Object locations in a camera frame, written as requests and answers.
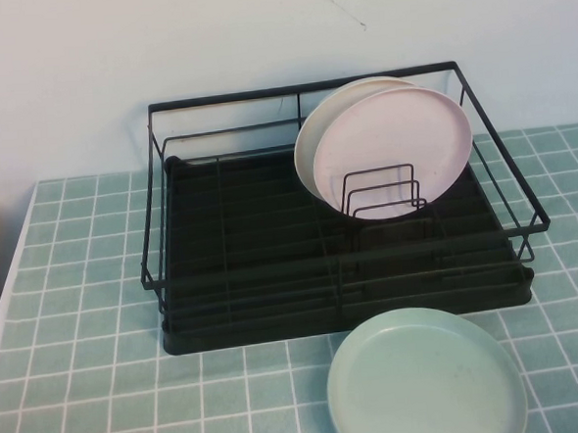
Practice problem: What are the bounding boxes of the light green round plate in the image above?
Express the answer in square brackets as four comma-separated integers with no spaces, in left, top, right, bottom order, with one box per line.
[321,302,531,433]

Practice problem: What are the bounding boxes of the cream round plate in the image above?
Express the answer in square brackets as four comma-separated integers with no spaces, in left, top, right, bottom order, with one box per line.
[289,73,427,203]

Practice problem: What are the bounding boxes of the pink round plate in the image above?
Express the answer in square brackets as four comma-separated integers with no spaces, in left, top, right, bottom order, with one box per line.
[308,81,479,225]

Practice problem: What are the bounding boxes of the black plastic drip tray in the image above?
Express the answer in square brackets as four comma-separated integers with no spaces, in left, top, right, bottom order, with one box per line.
[150,131,539,357]

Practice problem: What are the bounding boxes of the green checkered tablecloth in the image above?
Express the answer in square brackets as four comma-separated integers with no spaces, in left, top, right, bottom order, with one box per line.
[0,122,578,433]

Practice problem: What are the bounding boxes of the black wire dish rack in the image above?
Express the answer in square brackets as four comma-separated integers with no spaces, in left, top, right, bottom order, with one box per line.
[126,54,555,330]

